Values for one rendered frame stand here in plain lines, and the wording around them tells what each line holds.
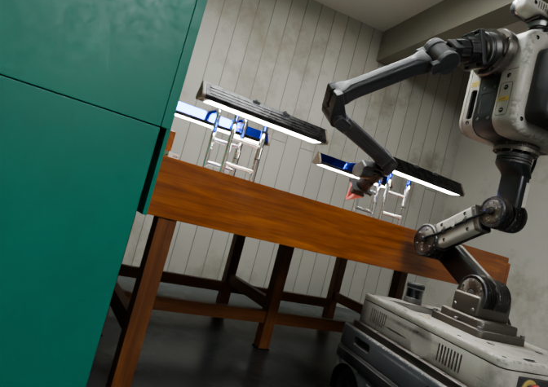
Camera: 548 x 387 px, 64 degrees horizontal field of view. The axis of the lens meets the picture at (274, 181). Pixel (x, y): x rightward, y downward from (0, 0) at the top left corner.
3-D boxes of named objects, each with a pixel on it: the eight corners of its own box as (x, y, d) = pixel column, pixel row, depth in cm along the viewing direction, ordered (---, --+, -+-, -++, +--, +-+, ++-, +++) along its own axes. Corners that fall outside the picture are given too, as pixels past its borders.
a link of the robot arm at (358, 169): (398, 166, 167) (387, 151, 173) (377, 160, 161) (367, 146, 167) (378, 188, 173) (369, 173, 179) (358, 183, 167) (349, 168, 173)
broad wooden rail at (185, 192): (501, 294, 217) (509, 257, 218) (143, 213, 131) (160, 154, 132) (479, 288, 228) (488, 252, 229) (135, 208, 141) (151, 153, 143)
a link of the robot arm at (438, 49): (469, 47, 137) (459, 39, 141) (442, 46, 134) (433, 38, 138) (455, 73, 144) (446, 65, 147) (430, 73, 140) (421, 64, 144)
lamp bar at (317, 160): (392, 189, 292) (395, 178, 293) (318, 163, 262) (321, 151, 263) (384, 188, 299) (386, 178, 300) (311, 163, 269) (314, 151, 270)
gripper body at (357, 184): (347, 178, 180) (359, 168, 175) (365, 185, 185) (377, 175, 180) (351, 191, 176) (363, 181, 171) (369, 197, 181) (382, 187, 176)
